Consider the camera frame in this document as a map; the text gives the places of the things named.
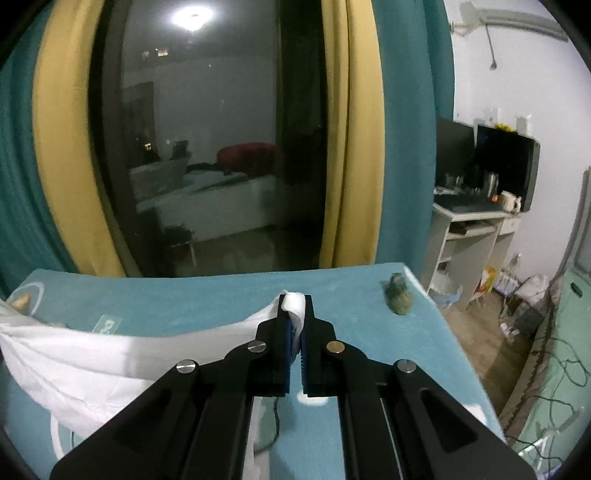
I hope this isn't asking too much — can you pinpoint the grey padded headboard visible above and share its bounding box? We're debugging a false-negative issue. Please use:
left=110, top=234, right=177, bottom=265
left=561, top=166, right=591, bottom=278

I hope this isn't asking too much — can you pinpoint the teal cartoon blanket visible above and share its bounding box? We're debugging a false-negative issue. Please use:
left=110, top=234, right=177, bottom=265
left=0, top=262, right=506, bottom=480

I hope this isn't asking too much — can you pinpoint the grey computer desk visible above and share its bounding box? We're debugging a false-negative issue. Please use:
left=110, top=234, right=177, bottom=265
left=425, top=185, right=522, bottom=310

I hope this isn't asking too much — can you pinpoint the black monitor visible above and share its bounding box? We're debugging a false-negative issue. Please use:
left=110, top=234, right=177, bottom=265
left=475, top=124, right=541, bottom=213

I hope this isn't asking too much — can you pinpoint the glass sliding door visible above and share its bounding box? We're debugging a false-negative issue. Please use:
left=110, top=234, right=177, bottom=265
left=88, top=0, right=331, bottom=278

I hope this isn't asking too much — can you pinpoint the yellow curtain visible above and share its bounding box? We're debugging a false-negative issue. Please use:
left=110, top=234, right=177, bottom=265
left=32, top=0, right=127, bottom=278
left=318, top=0, right=386, bottom=268

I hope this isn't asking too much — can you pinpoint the air conditioner power cord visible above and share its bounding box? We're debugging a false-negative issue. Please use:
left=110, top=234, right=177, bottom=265
left=482, top=21, right=499, bottom=72

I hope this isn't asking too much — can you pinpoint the black computer screen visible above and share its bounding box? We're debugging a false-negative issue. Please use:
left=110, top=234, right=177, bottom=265
left=436, top=117, right=476, bottom=190

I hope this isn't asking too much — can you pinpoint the small green toy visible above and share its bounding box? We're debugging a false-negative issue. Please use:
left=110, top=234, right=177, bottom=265
left=381, top=272, right=414, bottom=317

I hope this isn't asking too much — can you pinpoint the white plastic bag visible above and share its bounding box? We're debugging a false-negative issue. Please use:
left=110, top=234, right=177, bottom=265
left=517, top=274, right=550, bottom=305

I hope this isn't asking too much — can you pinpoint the white hooded jacket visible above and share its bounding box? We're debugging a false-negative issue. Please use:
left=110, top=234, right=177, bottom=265
left=0, top=291, right=308, bottom=480

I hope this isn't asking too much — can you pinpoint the teal curtain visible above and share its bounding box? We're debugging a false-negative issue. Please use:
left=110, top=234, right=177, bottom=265
left=0, top=4, right=79, bottom=296
left=369, top=0, right=455, bottom=296

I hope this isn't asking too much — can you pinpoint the black charging cable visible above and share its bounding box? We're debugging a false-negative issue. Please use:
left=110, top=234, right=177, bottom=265
left=510, top=339, right=589, bottom=460

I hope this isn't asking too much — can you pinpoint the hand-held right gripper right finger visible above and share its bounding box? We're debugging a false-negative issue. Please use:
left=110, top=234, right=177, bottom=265
left=299, top=294, right=539, bottom=480

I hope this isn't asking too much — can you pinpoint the green bed sheet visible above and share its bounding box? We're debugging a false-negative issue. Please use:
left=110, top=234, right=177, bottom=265
left=508, top=268, right=591, bottom=476

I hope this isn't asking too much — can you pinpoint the white air conditioner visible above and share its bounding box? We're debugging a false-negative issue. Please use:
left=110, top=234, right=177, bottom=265
left=457, top=0, right=568, bottom=42

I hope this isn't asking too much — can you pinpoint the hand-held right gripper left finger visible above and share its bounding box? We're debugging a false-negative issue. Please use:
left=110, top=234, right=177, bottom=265
left=50, top=295, right=296, bottom=480

